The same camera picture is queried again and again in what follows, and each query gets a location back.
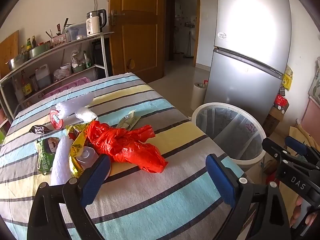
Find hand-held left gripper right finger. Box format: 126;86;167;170
205;154;293;240

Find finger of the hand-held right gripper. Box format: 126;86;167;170
262;137;316;171
285;136;320;165

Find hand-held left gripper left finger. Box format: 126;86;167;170
26;154;112;240

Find white trash bin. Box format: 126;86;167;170
191;102;266;172

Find white foam sheet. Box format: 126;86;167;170
51;136;75;187

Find yellow red snack packet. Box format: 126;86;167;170
65;124;100;178

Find red plastic bag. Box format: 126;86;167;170
86;120;168;173

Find green snack packet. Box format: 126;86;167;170
36;137;62;175

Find white green packet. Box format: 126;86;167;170
116;110;141;131

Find brown coffee wrapper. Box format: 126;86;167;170
29;124;52;135

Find person's right hand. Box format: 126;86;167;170
289;196;319;229

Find yellow cloth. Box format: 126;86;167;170
280;126;320;220

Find cardboard box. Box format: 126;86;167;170
262;105;288;137

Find red bag on box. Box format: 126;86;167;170
274;94;288;109

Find striped tablecloth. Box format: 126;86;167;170
0;72;253;240

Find crumpled clear plastic bag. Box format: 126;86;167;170
75;107;98;123

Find leaf print cloth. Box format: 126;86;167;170
309;57;320;100

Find yellow hanging packets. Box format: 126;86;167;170
282;65;293;90

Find rolled white foam wrap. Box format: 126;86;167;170
55;92;94;119

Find white paper roll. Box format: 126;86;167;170
192;82;207;113

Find silver refrigerator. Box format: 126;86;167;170
203;0;292;128

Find pink plastic tray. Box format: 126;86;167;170
41;77;92;99

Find yellow label sauce bottle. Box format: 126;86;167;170
20;71;34;97

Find white oil jug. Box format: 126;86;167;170
35;64;52;88

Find white metal shelf rack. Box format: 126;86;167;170
0;31;115;123

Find green metal pot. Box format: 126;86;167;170
29;42;52;59

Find steel basin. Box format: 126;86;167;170
5;54;29;71

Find pink utensil holder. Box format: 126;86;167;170
51;34;69;48

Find wooden door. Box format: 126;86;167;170
108;0;167;83

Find clear plastic storage box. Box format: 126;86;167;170
67;22;88;42

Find white electric kettle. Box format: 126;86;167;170
86;9;107;37

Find wooden cutting board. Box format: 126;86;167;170
0;30;19;79

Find wooden door frame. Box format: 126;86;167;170
165;0;201;68

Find metal door handle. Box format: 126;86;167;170
109;9;125;26

